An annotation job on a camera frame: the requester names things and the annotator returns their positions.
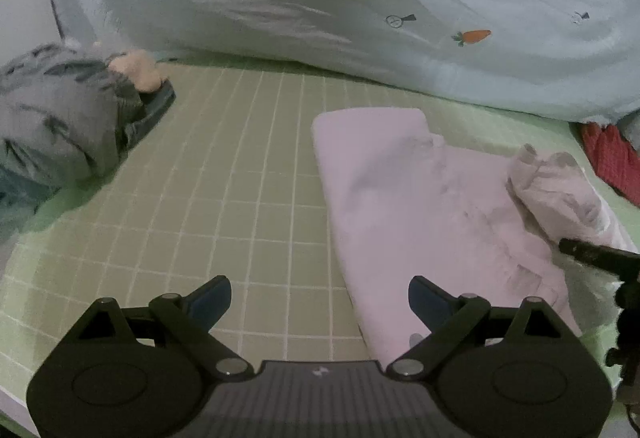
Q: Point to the white garment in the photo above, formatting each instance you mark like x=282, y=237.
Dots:
x=400, y=198

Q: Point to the dark blue cloth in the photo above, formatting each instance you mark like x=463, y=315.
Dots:
x=152, y=111

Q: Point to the peach fluffy cloth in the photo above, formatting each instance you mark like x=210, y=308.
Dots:
x=137, y=68

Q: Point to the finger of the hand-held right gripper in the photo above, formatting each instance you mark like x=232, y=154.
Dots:
x=600, y=257

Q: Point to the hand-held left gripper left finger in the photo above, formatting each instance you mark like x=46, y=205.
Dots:
x=212, y=303

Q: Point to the dark grey cloth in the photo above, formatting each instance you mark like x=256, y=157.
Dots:
x=631, y=131

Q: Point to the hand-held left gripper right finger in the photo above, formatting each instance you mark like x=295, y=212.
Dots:
x=427, y=303

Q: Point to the red cloth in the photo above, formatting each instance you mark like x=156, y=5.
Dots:
x=615, y=158

